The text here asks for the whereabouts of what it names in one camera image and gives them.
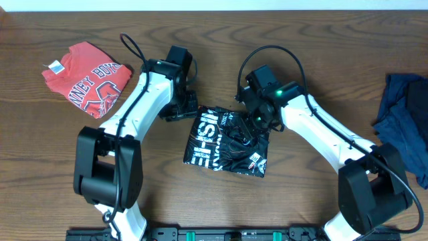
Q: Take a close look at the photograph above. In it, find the black orange patterned jersey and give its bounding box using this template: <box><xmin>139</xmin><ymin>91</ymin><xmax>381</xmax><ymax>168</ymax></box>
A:
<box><xmin>183</xmin><ymin>106</ymin><xmax>270</xmax><ymax>178</ymax></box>

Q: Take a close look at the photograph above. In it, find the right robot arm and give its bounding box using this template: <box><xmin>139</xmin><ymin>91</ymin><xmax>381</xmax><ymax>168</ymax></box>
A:
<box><xmin>236</xmin><ymin>65</ymin><xmax>413</xmax><ymax>240</ymax></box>

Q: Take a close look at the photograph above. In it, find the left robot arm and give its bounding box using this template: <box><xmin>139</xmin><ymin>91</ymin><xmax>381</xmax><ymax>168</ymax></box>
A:
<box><xmin>66</xmin><ymin>46</ymin><xmax>197</xmax><ymax>240</ymax></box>

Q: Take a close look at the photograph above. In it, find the red folded t-shirt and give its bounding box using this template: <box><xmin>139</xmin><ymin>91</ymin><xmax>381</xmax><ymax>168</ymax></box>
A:
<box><xmin>41</xmin><ymin>42</ymin><xmax>132</xmax><ymax>118</ymax></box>

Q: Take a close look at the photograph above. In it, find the navy blue t-shirt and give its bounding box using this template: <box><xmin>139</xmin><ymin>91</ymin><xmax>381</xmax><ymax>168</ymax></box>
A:
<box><xmin>374</xmin><ymin>74</ymin><xmax>427</xmax><ymax>189</ymax></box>

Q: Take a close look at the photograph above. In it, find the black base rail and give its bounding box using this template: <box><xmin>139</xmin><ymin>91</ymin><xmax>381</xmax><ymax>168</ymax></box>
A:
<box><xmin>65</xmin><ymin>226</ymin><xmax>401</xmax><ymax>241</ymax></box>

